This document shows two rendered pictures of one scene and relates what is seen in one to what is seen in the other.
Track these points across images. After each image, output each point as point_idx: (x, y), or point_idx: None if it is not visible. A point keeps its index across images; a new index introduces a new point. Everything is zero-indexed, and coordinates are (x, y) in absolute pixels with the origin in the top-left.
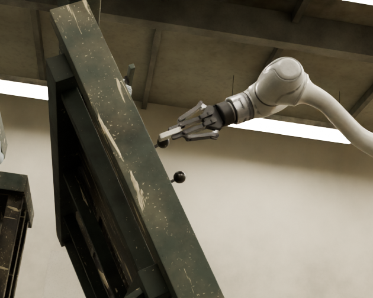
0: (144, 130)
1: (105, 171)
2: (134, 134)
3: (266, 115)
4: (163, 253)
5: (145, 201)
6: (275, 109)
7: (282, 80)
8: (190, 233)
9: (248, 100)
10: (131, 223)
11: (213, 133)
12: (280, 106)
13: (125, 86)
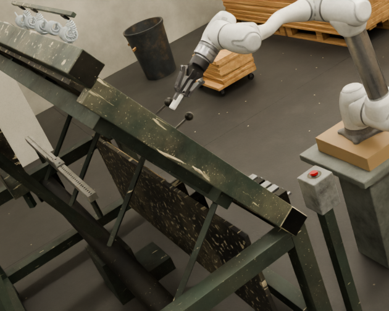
0: (186, 137)
1: (160, 158)
2: (183, 144)
3: None
4: (230, 192)
5: (208, 175)
6: None
7: (251, 52)
8: (238, 172)
9: (214, 49)
10: (190, 174)
11: (201, 82)
12: None
13: (160, 119)
